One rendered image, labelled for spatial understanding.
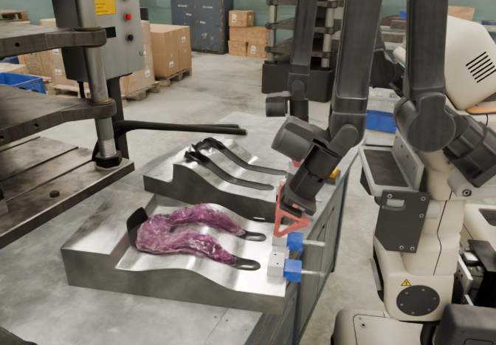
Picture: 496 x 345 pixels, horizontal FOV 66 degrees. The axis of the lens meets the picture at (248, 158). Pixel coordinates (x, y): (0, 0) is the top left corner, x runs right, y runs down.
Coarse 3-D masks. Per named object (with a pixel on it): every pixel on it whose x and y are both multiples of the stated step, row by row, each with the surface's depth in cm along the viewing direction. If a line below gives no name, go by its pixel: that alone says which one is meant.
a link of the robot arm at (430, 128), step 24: (408, 0) 59; (432, 0) 57; (408, 24) 61; (432, 24) 59; (408, 48) 62; (432, 48) 60; (408, 72) 63; (432, 72) 61; (408, 96) 64; (432, 96) 60; (408, 120) 63; (432, 120) 62; (432, 144) 64
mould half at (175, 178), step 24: (168, 168) 131; (192, 168) 117; (240, 168) 126; (288, 168) 126; (168, 192) 125; (192, 192) 120; (216, 192) 115; (240, 192) 113; (264, 192) 112; (264, 216) 111
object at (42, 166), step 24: (24, 144) 166; (48, 144) 167; (72, 144) 167; (0, 168) 145; (24, 168) 146; (48, 168) 146; (72, 168) 147; (120, 168) 148; (24, 192) 131; (48, 192) 130; (72, 192) 131; (96, 192) 139; (0, 216) 117; (24, 216) 117; (48, 216) 122; (0, 240) 109
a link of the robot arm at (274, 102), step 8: (296, 88) 108; (272, 96) 113; (280, 96) 113; (288, 96) 111; (296, 96) 109; (304, 96) 112; (272, 104) 114; (280, 104) 113; (272, 112) 114; (280, 112) 114
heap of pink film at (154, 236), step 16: (192, 208) 99; (208, 208) 99; (144, 224) 96; (160, 224) 97; (176, 224) 97; (208, 224) 96; (224, 224) 97; (144, 240) 92; (160, 240) 90; (176, 240) 90; (192, 240) 87; (208, 240) 89; (208, 256) 86; (224, 256) 88
